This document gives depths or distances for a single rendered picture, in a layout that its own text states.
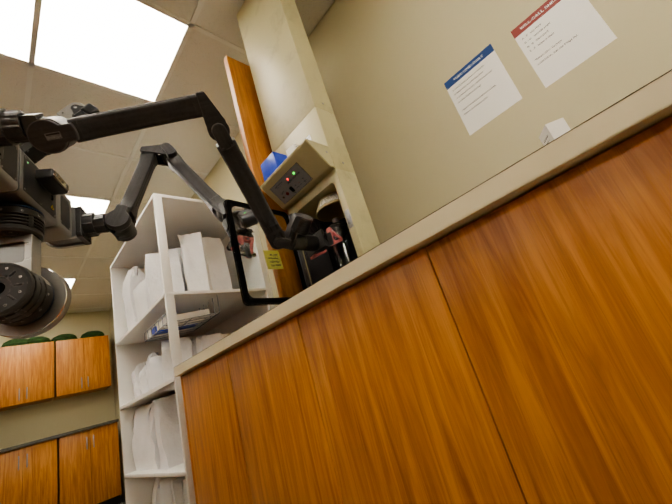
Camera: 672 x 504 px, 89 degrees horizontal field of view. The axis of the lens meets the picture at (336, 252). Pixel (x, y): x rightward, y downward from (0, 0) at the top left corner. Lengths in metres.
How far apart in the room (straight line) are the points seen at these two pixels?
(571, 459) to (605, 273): 0.28
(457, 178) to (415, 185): 0.20
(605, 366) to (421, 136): 1.23
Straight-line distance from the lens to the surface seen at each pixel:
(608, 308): 0.62
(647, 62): 1.44
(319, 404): 0.98
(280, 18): 1.92
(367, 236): 1.23
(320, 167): 1.32
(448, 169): 1.53
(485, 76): 1.59
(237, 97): 1.89
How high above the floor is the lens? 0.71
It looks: 19 degrees up
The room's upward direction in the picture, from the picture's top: 17 degrees counter-clockwise
